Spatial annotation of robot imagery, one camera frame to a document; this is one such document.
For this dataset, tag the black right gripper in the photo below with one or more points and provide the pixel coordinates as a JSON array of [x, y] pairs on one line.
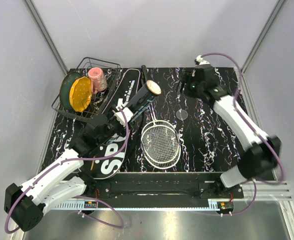
[[187, 79]]

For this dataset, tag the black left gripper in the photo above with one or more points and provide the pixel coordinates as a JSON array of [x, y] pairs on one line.
[[123, 130]]

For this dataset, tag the clear plastic tube lid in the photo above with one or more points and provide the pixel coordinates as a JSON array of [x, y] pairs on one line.
[[181, 114]]

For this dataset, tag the black shuttlecock tube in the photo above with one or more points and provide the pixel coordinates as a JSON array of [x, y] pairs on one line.
[[143, 98]]

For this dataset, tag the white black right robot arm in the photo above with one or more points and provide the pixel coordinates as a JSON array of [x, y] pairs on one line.
[[260, 151]]

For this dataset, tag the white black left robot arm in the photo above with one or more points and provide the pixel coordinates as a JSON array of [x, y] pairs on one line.
[[26, 204]]

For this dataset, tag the white badminton racket upper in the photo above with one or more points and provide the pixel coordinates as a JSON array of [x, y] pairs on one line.
[[159, 145]]

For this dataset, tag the black sport racket bag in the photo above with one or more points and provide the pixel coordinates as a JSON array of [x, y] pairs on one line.
[[126, 88]]

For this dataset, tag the pink patterned mug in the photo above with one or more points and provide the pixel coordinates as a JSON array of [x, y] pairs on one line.
[[97, 79]]

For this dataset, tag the yellow dotted plate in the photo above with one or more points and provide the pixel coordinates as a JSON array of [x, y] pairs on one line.
[[80, 94]]

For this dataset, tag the dark green plate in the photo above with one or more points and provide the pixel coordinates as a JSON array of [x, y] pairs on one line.
[[65, 88]]

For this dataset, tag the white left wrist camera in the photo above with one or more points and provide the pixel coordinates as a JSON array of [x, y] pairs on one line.
[[124, 116]]

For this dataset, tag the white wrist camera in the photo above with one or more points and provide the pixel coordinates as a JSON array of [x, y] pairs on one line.
[[124, 116], [199, 60]]

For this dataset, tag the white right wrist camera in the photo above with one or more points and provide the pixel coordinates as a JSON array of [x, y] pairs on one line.
[[199, 60]]

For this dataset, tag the black wire dish rack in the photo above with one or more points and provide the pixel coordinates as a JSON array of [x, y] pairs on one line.
[[99, 102]]

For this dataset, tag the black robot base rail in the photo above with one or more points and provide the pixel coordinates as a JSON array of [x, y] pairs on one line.
[[156, 190]]

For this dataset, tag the right aluminium frame post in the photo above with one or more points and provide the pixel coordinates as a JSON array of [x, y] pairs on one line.
[[277, 9]]

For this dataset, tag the aluminium frame post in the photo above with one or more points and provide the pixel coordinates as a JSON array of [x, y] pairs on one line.
[[45, 34], [277, 9]]

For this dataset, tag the aluminium front frame rail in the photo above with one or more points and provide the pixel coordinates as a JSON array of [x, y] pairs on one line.
[[266, 212]]

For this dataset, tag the left aluminium frame post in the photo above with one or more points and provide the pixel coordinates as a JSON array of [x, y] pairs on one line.
[[45, 34]]

